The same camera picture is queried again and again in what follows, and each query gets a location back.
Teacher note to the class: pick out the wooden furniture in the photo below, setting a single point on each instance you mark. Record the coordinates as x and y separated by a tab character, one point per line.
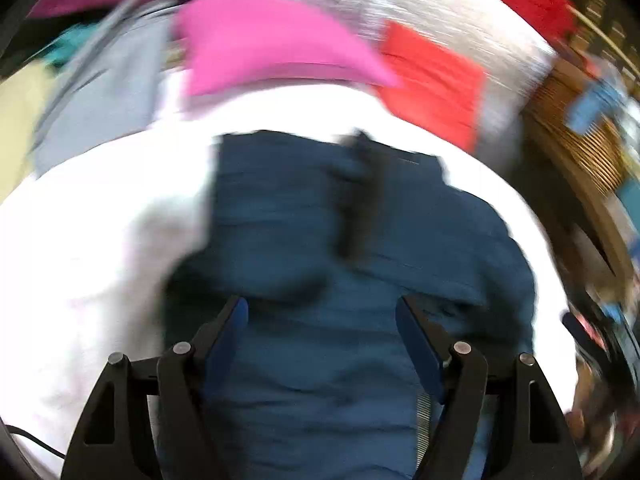
575	135

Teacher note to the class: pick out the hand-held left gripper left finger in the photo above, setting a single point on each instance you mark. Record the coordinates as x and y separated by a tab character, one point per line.
227	340

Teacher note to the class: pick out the grey garment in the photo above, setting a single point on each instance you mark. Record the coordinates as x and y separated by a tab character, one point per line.
110	90

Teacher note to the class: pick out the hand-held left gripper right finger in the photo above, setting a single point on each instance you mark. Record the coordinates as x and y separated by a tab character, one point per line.
417	340

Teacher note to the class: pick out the beige leather sofa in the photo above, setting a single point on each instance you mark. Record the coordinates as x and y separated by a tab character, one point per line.
20	120

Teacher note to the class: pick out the magenta pink garment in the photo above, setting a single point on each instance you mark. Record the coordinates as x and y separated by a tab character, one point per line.
260	40

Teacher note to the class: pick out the pale pink blanket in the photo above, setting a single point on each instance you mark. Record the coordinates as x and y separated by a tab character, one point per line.
100	240

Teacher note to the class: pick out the silver foil insulation sheet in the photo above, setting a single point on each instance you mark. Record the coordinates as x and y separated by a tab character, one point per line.
450	5

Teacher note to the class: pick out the dark blue garment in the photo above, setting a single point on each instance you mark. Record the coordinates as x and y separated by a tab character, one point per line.
300	220

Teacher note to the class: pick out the teal garment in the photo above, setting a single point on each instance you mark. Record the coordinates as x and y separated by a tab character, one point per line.
70	45

